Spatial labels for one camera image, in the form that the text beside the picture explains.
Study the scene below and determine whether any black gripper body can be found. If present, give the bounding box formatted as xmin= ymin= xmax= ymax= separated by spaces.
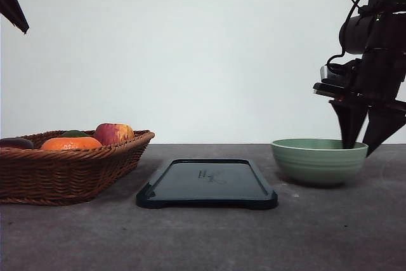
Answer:
xmin=313 ymin=48 xmax=406 ymax=114

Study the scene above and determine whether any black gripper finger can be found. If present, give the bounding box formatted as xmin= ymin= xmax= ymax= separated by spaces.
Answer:
xmin=363 ymin=105 xmax=406 ymax=157
xmin=0 ymin=0 xmax=30 ymax=34
xmin=329 ymin=100 xmax=370 ymax=149

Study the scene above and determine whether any green ceramic bowl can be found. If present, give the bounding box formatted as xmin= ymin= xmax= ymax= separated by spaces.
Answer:
xmin=272 ymin=138 xmax=367 ymax=184

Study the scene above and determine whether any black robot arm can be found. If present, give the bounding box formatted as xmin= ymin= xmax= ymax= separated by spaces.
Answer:
xmin=313 ymin=0 xmax=406 ymax=156

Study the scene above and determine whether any brown wicker basket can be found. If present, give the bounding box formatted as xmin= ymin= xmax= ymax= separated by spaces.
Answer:
xmin=0 ymin=129 xmax=155 ymax=206

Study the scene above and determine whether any dark purple fruit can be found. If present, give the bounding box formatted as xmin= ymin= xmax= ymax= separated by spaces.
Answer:
xmin=0 ymin=136 xmax=34 ymax=149

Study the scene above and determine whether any green avocado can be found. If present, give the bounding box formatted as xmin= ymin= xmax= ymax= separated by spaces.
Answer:
xmin=60 ymin=130 xmax=91 ymax=137

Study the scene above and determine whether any orange tangerine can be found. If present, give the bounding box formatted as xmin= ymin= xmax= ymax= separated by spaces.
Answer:
xmin=41 ymin=136 xmax=103 ymax=150

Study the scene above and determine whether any red yellow apple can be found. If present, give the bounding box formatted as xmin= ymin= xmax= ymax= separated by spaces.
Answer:
xmin=95 ymin=122 xmax=134 ymax=145

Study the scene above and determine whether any dark blue rectangular tray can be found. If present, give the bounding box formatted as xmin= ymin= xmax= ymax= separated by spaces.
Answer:
xmin=136 ymin=159 xmax=278 ymax=209

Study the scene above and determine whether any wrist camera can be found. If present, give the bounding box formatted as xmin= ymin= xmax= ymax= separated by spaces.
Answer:
xmin=320 ymin=58 xmax=362 ymax=85

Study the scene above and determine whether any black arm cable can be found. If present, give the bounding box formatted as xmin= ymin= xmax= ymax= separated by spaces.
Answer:
xmin=326 ymin=0 xmax=360 ymax=65

